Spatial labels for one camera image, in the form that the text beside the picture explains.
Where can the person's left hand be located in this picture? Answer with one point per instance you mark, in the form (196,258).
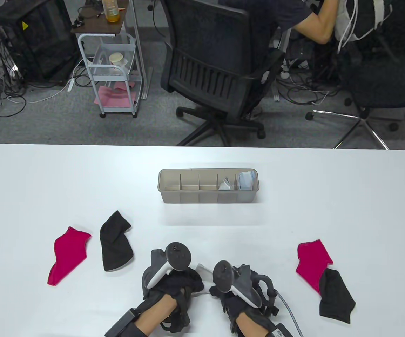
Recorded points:
(177,282)

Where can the person's right hand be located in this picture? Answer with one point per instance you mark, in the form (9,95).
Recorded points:
(237,305)

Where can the grey tracking controller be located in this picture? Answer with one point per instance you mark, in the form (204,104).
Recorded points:
(221,275)
(177,258)

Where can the black sock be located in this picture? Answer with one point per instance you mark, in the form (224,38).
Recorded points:
(335,298)
(114,245)

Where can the pink sock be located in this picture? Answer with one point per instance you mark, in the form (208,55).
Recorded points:
(311,259)
(65,256)

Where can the grey sock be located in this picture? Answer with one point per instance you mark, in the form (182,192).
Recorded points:
(226,185)
(228,179)

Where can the light blue sock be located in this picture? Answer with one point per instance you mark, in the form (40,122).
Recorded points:
(246,184)
(245,175)

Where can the person's right forearm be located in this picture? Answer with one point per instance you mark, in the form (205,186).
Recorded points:
(251,324)

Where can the person's left forearm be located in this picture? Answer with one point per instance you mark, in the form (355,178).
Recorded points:
(156,314)

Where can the beige divided organizer box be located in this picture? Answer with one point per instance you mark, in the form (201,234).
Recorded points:
(188,198)

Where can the pink cloth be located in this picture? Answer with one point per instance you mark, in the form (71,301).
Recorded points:
(113,98)

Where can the white power strip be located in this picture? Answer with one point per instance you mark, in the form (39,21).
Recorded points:
(71,85)

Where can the cream cup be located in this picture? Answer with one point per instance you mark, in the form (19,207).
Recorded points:
(116,58)

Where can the black mesh office chair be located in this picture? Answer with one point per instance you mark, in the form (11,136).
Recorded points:
(209,45)

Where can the dark chair with chrome base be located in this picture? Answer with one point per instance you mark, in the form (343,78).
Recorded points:
(381,94)

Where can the white rolling cart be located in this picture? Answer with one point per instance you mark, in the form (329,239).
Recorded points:
(97,22)

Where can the bottle of orange liquid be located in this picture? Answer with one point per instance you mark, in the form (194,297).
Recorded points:
(111,12)

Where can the black computer tower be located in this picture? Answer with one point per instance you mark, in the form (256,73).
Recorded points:
(37,42)

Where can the cream backpack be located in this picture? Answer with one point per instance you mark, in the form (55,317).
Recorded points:
(346,17)

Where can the white metal frame post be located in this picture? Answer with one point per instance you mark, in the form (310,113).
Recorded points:
(137,45)
(286,38)

